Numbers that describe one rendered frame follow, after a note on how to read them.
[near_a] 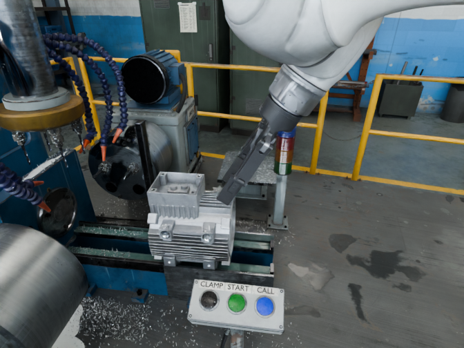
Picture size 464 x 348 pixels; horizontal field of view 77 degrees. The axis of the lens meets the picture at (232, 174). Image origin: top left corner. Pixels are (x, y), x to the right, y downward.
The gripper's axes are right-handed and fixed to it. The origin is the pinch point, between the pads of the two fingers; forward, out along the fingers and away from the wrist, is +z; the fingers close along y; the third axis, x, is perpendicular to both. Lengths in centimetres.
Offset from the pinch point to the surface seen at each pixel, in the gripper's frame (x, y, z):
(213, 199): -0.2, -5.1, 10.2
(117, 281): -10.7, 1.2, 47.3
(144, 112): -34, -53, 24
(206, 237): 2.2, 3.2, 14.7
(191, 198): -5.3, -1.0, 9.9
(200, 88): -41, -319, 94
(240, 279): 16.5, 2.0, 23.0
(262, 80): 19, -304, 40
